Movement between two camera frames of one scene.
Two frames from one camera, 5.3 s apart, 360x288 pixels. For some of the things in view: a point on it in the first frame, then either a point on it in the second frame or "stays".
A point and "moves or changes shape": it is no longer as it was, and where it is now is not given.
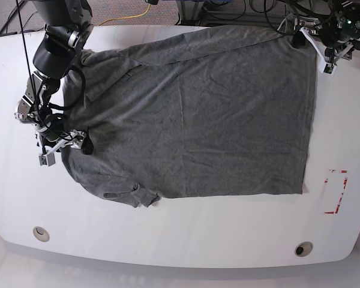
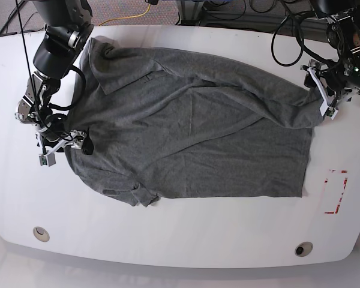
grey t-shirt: x=222 y=111 moves or changes shape
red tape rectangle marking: x=345 y=183 stays
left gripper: x=331 y=50 -> x=327 y=108
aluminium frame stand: x=189 y=12 stays
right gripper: x=49 y=141 stays
